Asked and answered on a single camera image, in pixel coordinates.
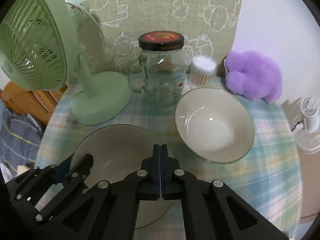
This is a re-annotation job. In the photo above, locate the floral bowl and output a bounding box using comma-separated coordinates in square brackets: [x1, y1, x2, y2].
[69, 124, 176, 230]
[175, 88, 254, 164]

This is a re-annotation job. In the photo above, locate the blue plaid bedding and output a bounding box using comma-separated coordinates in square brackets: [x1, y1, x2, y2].
[1, 108, 44, 177]

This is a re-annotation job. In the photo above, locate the plaid tablecloth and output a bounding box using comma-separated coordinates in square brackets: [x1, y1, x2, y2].
[36, 80, 302, 239]

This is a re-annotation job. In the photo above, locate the wooden bed headboard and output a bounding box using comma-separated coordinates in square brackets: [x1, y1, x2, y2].
[1, 81, 67, 125]

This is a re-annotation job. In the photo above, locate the white floor fan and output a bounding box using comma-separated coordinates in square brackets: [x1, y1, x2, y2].
[290, 96, 319, 154]

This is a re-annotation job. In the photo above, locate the cotton swab container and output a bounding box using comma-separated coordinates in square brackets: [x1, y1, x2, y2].
[188, 55, 217, 89]

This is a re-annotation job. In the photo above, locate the purple plush toy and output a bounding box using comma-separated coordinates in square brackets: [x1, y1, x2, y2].
[225, 51, 282, 104]

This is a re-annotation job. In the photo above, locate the glass jar black lid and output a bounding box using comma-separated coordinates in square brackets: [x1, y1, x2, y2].
[127, 30, 187, 108]

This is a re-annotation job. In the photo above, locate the green desk fan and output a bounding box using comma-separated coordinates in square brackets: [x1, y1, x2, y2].
[1, 0, 132, 125]

